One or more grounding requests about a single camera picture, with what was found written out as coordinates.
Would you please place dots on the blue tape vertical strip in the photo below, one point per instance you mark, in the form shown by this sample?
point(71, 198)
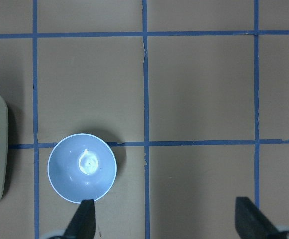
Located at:
point(256, 105)
point(35, 117)
point(146, 119)

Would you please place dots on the blue tape horizontal strip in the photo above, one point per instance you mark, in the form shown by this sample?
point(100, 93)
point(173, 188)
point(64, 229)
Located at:
point(139, 34)
point(162, 143)

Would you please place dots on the blue tape vertical strip left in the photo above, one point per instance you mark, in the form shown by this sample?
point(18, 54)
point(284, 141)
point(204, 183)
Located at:
point(35, 117)

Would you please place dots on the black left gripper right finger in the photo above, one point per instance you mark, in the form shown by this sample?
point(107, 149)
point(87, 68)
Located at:
point(251, 223)

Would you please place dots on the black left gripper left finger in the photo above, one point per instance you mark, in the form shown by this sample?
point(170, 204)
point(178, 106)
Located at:
point(83, 222)

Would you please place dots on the blue tape horizontal strip upper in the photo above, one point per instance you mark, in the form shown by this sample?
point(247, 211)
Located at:
point(139, 34)

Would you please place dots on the blue tape horizontal strip lower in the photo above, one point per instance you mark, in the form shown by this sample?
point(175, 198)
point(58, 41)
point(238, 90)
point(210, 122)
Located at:
point(162, 143)

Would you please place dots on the light blue plastic bowl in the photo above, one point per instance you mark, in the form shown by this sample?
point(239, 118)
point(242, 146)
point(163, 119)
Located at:
point(81, 166)

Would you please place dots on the blue tape vertical strip right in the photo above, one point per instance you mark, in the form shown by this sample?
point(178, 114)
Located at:
point(256, 105)

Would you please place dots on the blue tape vertical strip middle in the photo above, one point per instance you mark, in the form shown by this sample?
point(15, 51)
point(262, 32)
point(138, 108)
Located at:
point(146, 119)

